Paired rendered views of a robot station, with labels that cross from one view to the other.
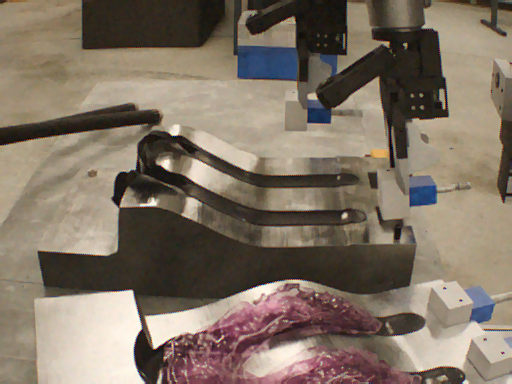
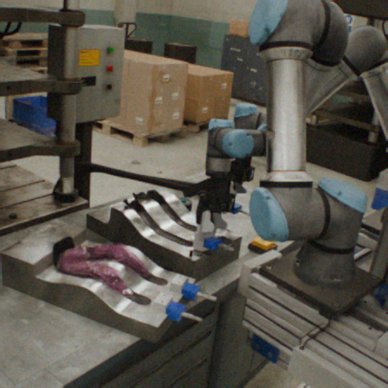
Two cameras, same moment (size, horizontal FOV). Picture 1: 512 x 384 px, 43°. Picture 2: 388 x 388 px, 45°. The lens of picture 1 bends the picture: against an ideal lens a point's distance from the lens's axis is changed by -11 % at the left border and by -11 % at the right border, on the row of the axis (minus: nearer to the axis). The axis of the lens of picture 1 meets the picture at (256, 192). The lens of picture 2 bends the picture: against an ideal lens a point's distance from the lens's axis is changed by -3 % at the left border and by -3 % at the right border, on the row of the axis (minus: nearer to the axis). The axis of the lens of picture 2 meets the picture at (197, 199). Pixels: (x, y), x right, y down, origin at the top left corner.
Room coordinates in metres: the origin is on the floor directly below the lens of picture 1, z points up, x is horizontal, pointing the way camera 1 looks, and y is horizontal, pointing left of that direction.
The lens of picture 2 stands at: (-0.30, -0.91, 1.61)
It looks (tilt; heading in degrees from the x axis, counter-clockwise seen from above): 23 degrees down; 35
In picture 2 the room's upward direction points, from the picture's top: 7 degrees clockwise
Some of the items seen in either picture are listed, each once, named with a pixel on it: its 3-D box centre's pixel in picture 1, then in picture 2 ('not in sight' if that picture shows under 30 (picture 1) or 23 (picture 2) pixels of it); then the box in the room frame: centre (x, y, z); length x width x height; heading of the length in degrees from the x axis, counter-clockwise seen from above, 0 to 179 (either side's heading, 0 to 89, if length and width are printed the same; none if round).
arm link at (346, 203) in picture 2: not in sight; (335, 210); (0.71, -0.60, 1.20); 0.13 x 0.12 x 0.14; 145
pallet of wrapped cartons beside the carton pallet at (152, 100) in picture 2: not in sight; (132, 93); (3.98, 3.19, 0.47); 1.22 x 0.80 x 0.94; 89
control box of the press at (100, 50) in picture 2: not in sight; (81, 186); (1.11, 0.74, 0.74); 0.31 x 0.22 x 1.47; 179
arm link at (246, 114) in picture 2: not in sight; (245, 120); (1.11, -0.09, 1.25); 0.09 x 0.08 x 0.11; 113
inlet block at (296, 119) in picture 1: (324, 111); (236, 209); (1.11, -0.11, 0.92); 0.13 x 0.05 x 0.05; 89
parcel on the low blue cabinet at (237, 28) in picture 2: not in sight; (242, 29); (7.38, 3.87, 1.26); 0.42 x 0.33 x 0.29; 85
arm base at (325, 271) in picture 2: not in sight; (326, 255); (0.72, -0.60, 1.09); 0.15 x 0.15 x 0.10
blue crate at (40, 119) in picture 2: not in sight; (42, 111); (2.84, 3.46, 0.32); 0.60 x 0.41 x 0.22; 91
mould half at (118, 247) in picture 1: (225, 205); (161, 225); (0.88, 0.04, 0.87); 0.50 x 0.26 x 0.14; 89
